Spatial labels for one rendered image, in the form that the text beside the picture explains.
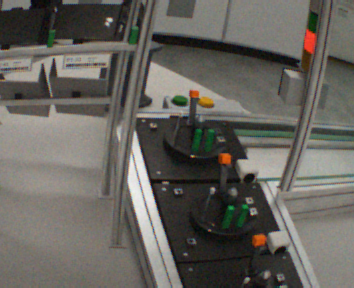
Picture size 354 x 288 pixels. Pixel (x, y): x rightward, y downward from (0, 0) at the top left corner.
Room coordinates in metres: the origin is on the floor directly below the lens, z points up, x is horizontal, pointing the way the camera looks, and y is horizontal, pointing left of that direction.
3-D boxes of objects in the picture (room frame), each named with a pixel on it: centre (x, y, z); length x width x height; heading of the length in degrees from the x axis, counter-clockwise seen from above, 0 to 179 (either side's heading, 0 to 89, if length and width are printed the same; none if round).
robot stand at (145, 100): (1.39, 0.19, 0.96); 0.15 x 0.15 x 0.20; 56
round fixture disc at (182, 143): (1.05, -0.04, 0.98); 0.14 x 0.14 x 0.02
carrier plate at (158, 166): (1.05, -0.04, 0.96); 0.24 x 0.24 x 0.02; 18
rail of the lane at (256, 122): (1.28, -0.25, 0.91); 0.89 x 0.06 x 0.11; 108
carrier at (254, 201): (0.81, -0.12, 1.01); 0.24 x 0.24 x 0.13; 18
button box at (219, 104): (1.28, -0.05, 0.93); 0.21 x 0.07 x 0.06; 108
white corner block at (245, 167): (0.99, -0.16, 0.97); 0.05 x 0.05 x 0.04; 18
